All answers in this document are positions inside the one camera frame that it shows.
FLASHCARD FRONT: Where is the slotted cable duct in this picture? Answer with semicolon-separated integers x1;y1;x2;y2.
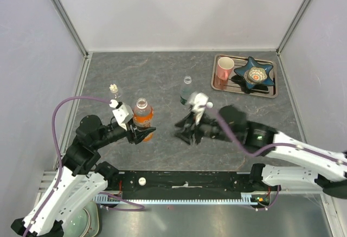
92;193;269;205

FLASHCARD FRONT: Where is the purple cable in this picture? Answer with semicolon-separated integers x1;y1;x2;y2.
210;108;347;164
21;95;146;237

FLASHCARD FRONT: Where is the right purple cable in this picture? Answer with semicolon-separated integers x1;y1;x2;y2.
210;108;347;164

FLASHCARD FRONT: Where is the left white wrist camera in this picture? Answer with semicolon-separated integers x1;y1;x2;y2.
109;99;133;131

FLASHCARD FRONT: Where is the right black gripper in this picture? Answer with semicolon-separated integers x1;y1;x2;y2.
169;110;237;147

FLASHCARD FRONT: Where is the green ceramic plate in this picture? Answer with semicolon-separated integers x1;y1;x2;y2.
82;201;102;237

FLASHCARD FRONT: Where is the clear bottle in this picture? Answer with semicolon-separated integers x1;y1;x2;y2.
112;91;124;102

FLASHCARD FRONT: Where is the orange drink bottle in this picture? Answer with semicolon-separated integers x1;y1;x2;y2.
133;98;153;130

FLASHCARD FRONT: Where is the pink mug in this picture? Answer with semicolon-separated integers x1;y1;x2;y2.
216;56;235;80

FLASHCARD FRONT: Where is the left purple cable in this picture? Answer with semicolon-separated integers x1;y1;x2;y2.
21;95;146;237

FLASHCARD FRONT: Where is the small patterned bowl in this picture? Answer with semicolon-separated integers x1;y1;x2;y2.
245;67;267;84

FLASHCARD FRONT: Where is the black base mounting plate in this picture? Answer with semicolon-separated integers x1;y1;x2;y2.
88;170;274;193

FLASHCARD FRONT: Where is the cream bottle cap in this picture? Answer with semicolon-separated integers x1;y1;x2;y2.
109;84;119;94

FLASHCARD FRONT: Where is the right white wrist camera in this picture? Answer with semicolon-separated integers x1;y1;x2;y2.
187;92;209;125

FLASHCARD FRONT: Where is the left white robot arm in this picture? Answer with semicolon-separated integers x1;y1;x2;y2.
11;115;155;236

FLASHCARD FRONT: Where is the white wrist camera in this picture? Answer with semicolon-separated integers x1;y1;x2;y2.
187;92;209;125
109;99;133;131

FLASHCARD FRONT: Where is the green label water bottle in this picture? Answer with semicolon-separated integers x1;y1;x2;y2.
179;75;193;105

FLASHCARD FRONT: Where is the green ceramic bowl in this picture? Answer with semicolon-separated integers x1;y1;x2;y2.
64;208;91;237

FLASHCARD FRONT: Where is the blue star-shaped dish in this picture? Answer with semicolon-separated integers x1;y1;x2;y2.
234;56;275;89

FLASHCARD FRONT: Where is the metal tray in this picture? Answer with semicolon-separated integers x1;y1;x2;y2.
211;54;278;98

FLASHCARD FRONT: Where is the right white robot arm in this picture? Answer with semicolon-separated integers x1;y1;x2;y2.
175;105;346;199

